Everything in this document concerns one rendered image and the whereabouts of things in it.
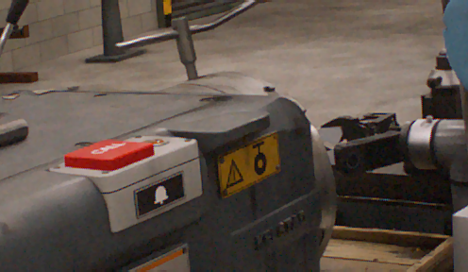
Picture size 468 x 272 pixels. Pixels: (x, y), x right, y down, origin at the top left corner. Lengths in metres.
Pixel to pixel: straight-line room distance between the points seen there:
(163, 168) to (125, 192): 0.06
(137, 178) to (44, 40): 10.00
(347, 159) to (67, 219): 0.77
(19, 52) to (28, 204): 9.81
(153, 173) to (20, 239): 0.17
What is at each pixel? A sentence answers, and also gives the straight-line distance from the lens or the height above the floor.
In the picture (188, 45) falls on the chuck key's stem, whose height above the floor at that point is 1.28.
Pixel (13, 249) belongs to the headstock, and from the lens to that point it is 0.94.
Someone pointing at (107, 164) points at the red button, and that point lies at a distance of 1.03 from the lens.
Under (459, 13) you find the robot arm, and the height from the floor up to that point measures 1.36.
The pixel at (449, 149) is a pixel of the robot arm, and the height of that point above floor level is 1.10.
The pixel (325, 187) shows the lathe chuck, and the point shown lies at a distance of 1.51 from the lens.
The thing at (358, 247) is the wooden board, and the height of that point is 0.88.
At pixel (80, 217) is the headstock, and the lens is 1.00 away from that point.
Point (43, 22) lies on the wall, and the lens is 11.02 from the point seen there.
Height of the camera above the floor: 1.50
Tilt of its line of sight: 13 degrees down
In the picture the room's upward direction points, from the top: 6 degrees counter-clockwise
